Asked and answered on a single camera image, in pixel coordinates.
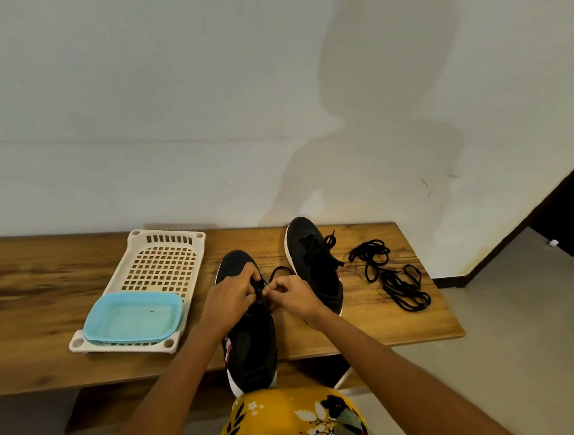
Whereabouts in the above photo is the yellow floral garment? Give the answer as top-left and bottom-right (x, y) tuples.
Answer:
(214, 378), (403, 435)

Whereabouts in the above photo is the black shoelace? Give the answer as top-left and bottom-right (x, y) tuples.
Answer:
(256, 264), (297, 305)
(376, 262), (435, 314)
(346, 237), (393, 285)

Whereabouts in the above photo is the black sneaker with red mark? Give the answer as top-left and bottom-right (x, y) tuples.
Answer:
(206, 248), (288, 402)

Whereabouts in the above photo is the white perforated plastic tray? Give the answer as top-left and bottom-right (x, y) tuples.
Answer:
(68, 222), (206, 363)

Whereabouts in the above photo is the person's right hand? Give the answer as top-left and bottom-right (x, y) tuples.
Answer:
(260, 274), (332, 328)

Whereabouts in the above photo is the person's left forearm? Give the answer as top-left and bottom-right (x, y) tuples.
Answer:
(124, 316), (241, 435)

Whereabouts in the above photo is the light blue plastic container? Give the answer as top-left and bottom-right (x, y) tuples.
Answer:
(82, 286), (186, 351)

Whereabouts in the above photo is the person's left hand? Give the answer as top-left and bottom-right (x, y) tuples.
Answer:
(200, 259), (264, 340)

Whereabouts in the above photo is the black laced sneaker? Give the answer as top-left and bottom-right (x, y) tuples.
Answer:
(279, 216), (351, 317)

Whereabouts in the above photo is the person's right forearm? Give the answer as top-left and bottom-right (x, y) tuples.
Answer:
(300, 306), (574, 435)

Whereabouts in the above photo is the loose black shoelace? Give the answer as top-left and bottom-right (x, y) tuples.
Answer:
(376, 262), (435, 314)
(346, 237), (393, 285)

